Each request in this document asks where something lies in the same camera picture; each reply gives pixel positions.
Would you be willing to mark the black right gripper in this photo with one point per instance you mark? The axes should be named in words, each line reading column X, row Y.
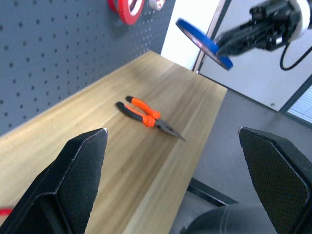
column 273, row 22

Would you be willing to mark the white tape roll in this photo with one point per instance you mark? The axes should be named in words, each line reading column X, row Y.
column 156, row 4

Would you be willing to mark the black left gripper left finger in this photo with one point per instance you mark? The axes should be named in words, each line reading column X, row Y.
column 73, row 175

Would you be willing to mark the dark rounded shape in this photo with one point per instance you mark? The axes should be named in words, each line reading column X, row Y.
column 226, row 219

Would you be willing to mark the brown door frame strip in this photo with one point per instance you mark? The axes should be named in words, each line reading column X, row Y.
column 217, row 17

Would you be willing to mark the black table frame bar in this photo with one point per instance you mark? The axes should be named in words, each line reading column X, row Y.
column 209, row 193

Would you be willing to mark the dark window frame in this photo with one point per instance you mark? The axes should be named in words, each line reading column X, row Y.
column 295, row 95

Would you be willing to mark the dark grey pegboard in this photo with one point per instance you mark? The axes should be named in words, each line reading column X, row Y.
column 61, row 61

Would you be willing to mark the orange black needle-nose pliers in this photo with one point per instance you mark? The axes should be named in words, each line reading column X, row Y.
column 146, row 114

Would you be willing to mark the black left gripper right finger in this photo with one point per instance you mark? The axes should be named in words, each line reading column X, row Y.
column 280, row 180

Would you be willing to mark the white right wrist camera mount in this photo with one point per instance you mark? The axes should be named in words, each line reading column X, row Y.
column 303, row 22

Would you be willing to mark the large red tape roll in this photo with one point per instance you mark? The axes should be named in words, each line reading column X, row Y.
column 126, row 17

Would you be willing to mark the blue tape roll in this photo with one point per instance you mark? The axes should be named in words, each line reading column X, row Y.
column 195, row 31

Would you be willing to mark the red object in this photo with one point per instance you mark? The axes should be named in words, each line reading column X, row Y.
column 5, row 211

